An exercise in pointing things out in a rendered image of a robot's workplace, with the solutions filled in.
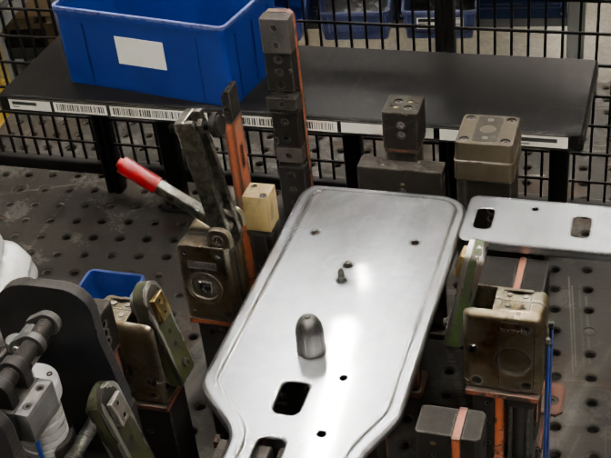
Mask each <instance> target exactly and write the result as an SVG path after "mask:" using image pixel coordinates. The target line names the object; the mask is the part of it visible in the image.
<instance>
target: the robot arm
mask: <svg viewBox="0 0 611 458"><path fill-rule="evenodd" d="M19 277H32V278H33V279H36V278H37V277H38V270H37V267H36V266H35V264H34V263H33V261H32V258H31V256H30V255H29V254H28V253H27V252H26V251H25V250H24V249H23V248H22V247H20V246H19V245H18V244H16V243H14V242H11V241H6V240H3V238H2V235H0V292H1V291H2V290H3V289H4V287H5V286H6V285H7V284H8V283H9V282H11V281H12V280H14V279H16V278H19ZM4 345H5V342H4V339H3V336H2V334H1V331H0V347H1V346H4Z"/></svg>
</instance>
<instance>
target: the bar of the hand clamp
mask: <svg viewBox="0 0 611 458"><path fill-rule="evenodd" d="M168 129H169V132H170V133H175V134H176V135H178V138H179V141H180V144H181V146H182V149H183V151H184V154H185V159H186V161H187V164H188V167H189V170H190V173H191V175H192V177H193V180H194V183H195V188H196V191H197V193H198V195H199V198H200V201H201V204H202V206H203V209H204V212H205V216H206V219H207V222H208V224H209V227H210V229H211V228H213V227H221V228H225V229H226V230H227V231H228V232H229V233H230V234H231V236H232V234H241V233H242V232H243V230H242V227H241V224H240V222H239V219H238V216H237V213H236V210H235V206H234V203H233V200H232V197H231V194H230V192H229V189H228V186H227V183H226V180H225V176H224V173H223V170H222V167H221V164H220V162H219V158H218V155H217V152H216V149H215V145H214V142H213V139H212V136H213V137H214V138H218V137H222V136H223V134H224V133H225V129H226V123H225V118H224V116H223V115H222V114H221V113H219V112H214V113H212V114H210V116H209V117H208V121H207V120H206V118H205V115H204V112H203V109H202V108H196V109H194V108H188V109H185V110H184V112H183V113H182V114H181V115H180V116H179V118H178V119H177V121H175V123H174V124H170V125H169V127H168ZM211 135H212V136H211ZM226 219H229V220H231V221H232V222H233V223H234V228H233V229H232V231H231V232H230V229H229V226H228V223H227V220H226Z"/></svg>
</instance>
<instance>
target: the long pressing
mask: <svg viewBox="0 0 611 458"><path fill-rule="evenodd" d="M465 214H466V209H465V208H464V206H463V205H462V204H461V203H459V202H458V201H457V200H455V199H453V198H450V197H446V196H441V195H430V194H410V193H399V192H388V191H377V190H367V189H356V188H346V187H335V186H322V185H314V186H311V187H309V188H307V189H306V190H304V192H303V193H301V194H300V195H299V197H298V199H297V201H296V203H295V205H294V207H293V209H292V211H291V213H290V215H289V216H288V218H287V219H286V221H285V224H284V226H283V228H282V230H281V232H280V234H279V235H278V236H277V238H276V240H275V243H274V245H273V247H272V249H271V250H270V252H269V254H268V256H267V258H266V259H265V262H264V263H263V265H262V267H261V269H260V271H259V273H258V275H257V277H256V279H255V280H254V282H253V284H252V286H251V288H250V290H249V292H248V294H247V295H246V297H245V300H244V301H243V303H242V305H241V307H240V309H239V310H238V312H237V314H236V316H235V319H234V321H233V322H232V324H231V325H230V327H229V329H228V331H227V333H226V335H225V338H224V340H223V341H222V343H221V344H220V346H219V348H218V350H217V352H216V354H215V356H214V358H213V360H212V362H211V363H210V365H209V367H208V369H207V370H206V372H205V375H204V378H203V382H202V388H203V393H204V397H205V401H206V403H207V404H208V405H209V407H210V408H211V410H212V411H213V413H214V414H215V416H216V417H217V419H218V420H219V422H220V423H221V424H222V425H223V426H224V428H225V429H226V431H227V433H228V434H229V440H228V443H227V446H226V448H225V450H224V452H223V454H222V456H221V458H251V457H252V455H253V453H254V450H255V448H256V446H257V444H258V442H259V441H261V440H263V439H273V440H278V441H282V442H284V443H285V449H284V451H283V453H282V455H281V458H366V457H367V456H368V455H369V454H370V453H371V452H373V451H374V449H375V448H376V447H377V446H378V445H379V444H380V443H381V442H383V441H384V439H385V438H386V437H387V436H388V435H389V434H390V433H391V432H393V431H394V430H395V428H396V427H397V426H398V425H399V424H400V422H401V421H402V419H403V416H404V413H405V410H406V406H407V403H408V400H409V396H410V393H411V391H412V388H413V385H414V382H415V379H416V374H417V371H418V368H419V365H420V363H421V360H422V357H423V353H424V350H425V348H426V343H427V340H428V337H429V334H430V331H431V328H432V325H433V322H434V320H435V317H436V311H437V308H438V305H439V303H440V300H441V297H442V294H443V291H444V288H445V285H446V280H447V277H448V275H449V271H450V268H451V265H452V262H453V260H454V257H455V254H456V248H457V246H458V243H459V240H460V237H459V232H460V229H461V226H462V223H463V221H464V218H465ZM313 231H318V234H311V233H312V232H313ZM413 241H418V242H419V244H411V243H412V242H413ZM347 260H348V261H350V262H351V264H352V265H353V266H352V267H351V268H344V264H345V261H347ZM339 268H342V269H343V270H344V273H345V279H346V282H345V283H342V284H340V283H338V282H337V279H338V275H337V271H338V269H339ZM307 313H311V314H315V315H316V316H317V317H318V318H319V319H320V321H321V323H322V325H323V328H324V334H325V342H326V352H325V353H324V354H323V355H322V356H320V357H318V358H315V359H306V358H303V357H301V356H299V354H298V353H297V346H296V338H295V325H296V322H297V320H298V318H299V317H300V316H301V315H302V314H307ZM343 375H344V376H346V377H347V379H346V380H345V381H341V380H339V377H340V376H343ZM287 383H300V384H305V385H307V386H308V387H309V391H308V393H307V396H306V398H305V401H304V403H303V406H302V408H301V410H300V412H299V413H297V414H295V415H286V414H280V413H275V412H274V411H273V409H274V406H275V403H276V400H277V398H278V396H279V394H280V392H281V390H282V388H283V386H284V385H285V384H287ZM321 431H323V432H325V433H326V435H325V436H324V437H318V436H317V435H316V434H317V433H318V432H321Z"/></svg>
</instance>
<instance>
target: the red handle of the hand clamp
mask: <svg viewBox="0 0 611 458"><path fill-rule="evenodd" d="M115 166H117V167H118V169H117V172H118V173H119V174H121V175H123V176H125V177H126V178H128V179H130V180H131V181H133V182H135V183H136V184H138V185H140V186H142V187H143V188H145V189H146V190H147V191H149V192H151V193H152V194H153V193H155V194H157V195H159V196H161V197H162V198H164V199H166V201H168V202H170V203H171V204H173V205H175V206H177V207H178V208H180V209H182V210H183V211H185V212H187V213H188V214H191V215H192V216H193V217H194V218H196V219H198V220H199V221H201V222H203V223H204V224H207V225H208V226H209V224H208V222H207V219H206V216H205V212H204V209H203V206H202V204H201V203H199V202H198V201H196V200H195V199H194V198H192V197H191V196H189V195H187V194H185V193H183V192H182V191H180V190H178V189H177V188H175V187H174V186H172V185H171V184H169V183H167V182H166V181H164V180H162V179H163V178H162V177H161V176H159V175H157V174H155V173H153V172H152V171H150V170H148V169H147V168H145V167H144V166H142V165H140V164H139V163H137V162H136V161H134V160H132V159H131V158H129V157H128V156H126V157H125V159H123V158H121V157H120V159H119V160H118V162H117V163H116V165H115ZM226 220H227V223H228V226H229V229H230V232H231V231H232V229H233V228H234V223H233V222H232V221H231V220H229V219H226Z"/></svg>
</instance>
